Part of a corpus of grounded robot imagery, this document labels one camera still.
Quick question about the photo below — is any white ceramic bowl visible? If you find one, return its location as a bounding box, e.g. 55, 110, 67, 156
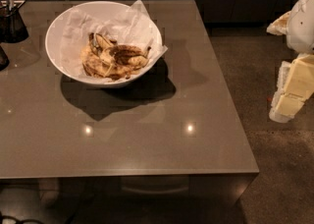
44, 0, 164, 89

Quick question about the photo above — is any brown spotted banana pile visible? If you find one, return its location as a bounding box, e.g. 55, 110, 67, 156
80, 32, 131, 81

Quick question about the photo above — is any white paper liner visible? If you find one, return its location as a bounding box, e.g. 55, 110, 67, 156
56, 0, 167, 87

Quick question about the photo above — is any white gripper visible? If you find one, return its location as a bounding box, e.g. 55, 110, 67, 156
266, 0, 314, 123

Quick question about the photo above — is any dark glass pitcher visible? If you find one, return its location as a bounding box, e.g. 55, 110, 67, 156
0, 0, 28, 43

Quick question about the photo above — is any dark round object left edge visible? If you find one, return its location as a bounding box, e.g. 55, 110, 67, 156
0, 46, 10, 71

